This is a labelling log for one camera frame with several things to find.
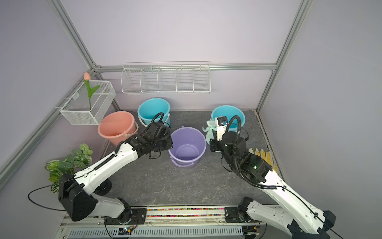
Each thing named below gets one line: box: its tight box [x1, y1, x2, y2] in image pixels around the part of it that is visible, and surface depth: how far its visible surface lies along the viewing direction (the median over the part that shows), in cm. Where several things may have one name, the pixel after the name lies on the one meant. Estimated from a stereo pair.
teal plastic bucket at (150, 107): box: [137, 98, 171, 127], surface depth 103 cm
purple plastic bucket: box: [168, 125, 207, 168], surface depth 84 cm
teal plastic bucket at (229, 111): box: [210, 105, 246, 132], surface depth 99 cm
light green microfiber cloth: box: [202, 120, 218, 145], surface depth 67 cm
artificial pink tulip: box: [83, 71, 101, 111], surface depth 85 cm
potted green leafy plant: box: [44, 143, 94, 194], surface depth 68 cm
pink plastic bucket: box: [97, 111, 139, 147], surface depth 94 cm
